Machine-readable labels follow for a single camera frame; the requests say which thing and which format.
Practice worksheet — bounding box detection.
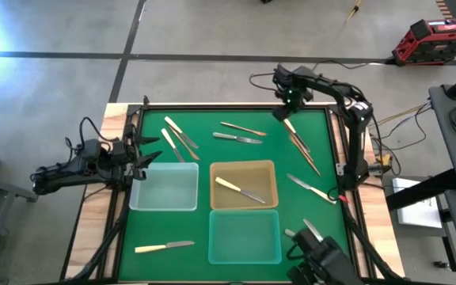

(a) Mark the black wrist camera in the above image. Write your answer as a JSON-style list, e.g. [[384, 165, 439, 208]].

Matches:
[[110, 139, 133, 159], [282, 85, 303, 107]]

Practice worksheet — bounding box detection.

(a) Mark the yellow cable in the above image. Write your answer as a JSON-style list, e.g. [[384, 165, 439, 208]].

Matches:
[[370, 101, 431, 127]]

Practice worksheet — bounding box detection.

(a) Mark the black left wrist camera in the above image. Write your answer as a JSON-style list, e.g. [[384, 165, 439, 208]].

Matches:
[[110, 139, 133, 159]]

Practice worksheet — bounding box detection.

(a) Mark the clear plastic bin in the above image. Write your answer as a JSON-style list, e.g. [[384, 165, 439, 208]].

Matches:
[[128, 161, 200, 212]]

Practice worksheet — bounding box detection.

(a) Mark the silver fork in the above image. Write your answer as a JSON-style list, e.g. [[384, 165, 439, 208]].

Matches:
[[211, 131, 264, 145]]

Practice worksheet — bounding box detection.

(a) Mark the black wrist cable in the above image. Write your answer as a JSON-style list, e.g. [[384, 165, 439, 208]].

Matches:
[[64, 116, 112, 159], [249, 70, 283, 94]]

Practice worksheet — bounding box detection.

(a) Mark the red black tool case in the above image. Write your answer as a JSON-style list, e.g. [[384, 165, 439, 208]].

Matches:
[[390, 17, 456, 67]]

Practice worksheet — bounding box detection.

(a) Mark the pale green handled knife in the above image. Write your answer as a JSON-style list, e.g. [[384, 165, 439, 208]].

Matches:
[[302, 218, 325, 243], [286, 173, 338, 206]]

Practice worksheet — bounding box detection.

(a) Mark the black frame brace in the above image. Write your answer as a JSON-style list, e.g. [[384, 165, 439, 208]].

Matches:
[[71, 205, 132, 283], [340, 205, 405, 283]]

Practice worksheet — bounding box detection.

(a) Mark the green felt table mat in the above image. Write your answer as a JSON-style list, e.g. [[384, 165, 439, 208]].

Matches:
[[117, 109, 355, 283]]

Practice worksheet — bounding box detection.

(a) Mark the thin black cable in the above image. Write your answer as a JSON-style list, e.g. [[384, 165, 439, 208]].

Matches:
[[370, 101, 431, 177]]

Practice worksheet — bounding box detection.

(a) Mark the teal plastic bin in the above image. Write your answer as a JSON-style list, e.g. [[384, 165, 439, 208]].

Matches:
[[207, 208, 283, 266]]

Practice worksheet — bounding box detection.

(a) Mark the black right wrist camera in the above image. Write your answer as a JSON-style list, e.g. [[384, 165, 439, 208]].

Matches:
[[282, 85, 303, 107]]

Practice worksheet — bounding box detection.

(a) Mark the white paper sheet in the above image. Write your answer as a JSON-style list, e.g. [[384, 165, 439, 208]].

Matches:
[[391, 177, 443, 230]]

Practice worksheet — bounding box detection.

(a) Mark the black floor cable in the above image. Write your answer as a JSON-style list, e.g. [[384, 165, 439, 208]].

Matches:
[[310, 59, 395, 74]]

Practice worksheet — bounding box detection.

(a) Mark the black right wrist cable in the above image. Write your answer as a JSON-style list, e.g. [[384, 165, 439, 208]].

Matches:
[[249, 70, 283, 94]]

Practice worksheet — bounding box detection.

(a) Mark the orange plastic bin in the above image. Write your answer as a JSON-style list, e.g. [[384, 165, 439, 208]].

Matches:
[[209, 159, 279, 211]]

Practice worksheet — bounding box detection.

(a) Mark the yellow black floor tool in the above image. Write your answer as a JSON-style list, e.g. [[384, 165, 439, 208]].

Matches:
[[344, 0, 363, 25]]

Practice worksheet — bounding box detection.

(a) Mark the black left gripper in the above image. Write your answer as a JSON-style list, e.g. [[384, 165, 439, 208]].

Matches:
[[101, 123, 164, 191]]

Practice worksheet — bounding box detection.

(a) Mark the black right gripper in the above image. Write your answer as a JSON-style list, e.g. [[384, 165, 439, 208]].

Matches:
[[272, 64, 315, 122]]

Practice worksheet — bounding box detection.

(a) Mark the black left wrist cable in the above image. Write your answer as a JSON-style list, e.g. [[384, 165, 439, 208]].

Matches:
[[64, 116, 112, 159]]

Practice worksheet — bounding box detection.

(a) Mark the grey metal cart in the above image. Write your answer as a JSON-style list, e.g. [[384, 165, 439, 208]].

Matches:
[[427, 83, 456, 195]]

